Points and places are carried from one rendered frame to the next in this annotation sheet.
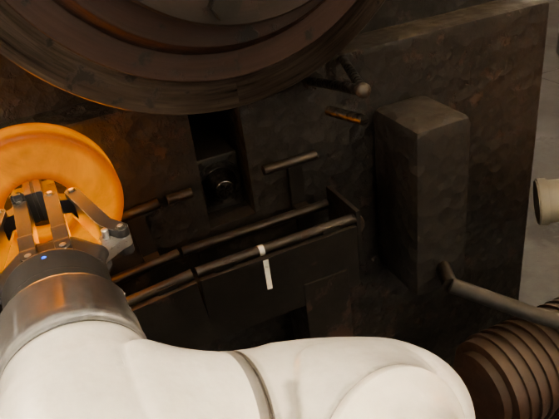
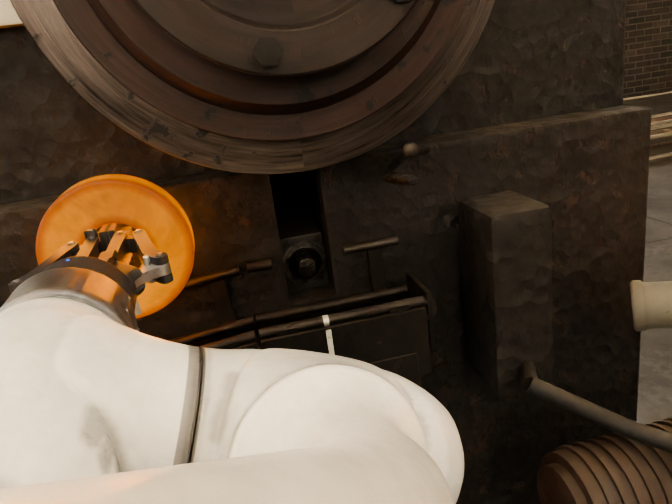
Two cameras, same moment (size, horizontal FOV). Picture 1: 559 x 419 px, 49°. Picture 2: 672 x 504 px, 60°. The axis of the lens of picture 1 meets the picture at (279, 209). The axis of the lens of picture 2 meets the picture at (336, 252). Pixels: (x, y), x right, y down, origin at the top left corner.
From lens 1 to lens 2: 0.15 m
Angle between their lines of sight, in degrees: 15
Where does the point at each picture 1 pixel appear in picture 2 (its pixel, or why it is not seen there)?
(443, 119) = (522, 206)
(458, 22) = (550, 123)
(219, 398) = (145, 369)
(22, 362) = not seen: outside the picture
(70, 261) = (88, 264)
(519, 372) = (603, 488)
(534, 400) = not seen: outside the picture
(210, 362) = (158, 343)
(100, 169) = (172, 219)
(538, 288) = not seen: outside the picture
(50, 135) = (129, 183)
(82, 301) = (71, 285)
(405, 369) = (349, 368)
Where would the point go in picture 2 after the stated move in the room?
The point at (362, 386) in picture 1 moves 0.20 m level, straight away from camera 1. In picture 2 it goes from (293, 374) to (378, 240)
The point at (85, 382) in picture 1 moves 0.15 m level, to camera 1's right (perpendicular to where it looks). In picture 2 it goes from (15, 329) to (309, 313)
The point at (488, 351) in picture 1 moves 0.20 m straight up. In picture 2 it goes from (570, 462) to (571, 297)
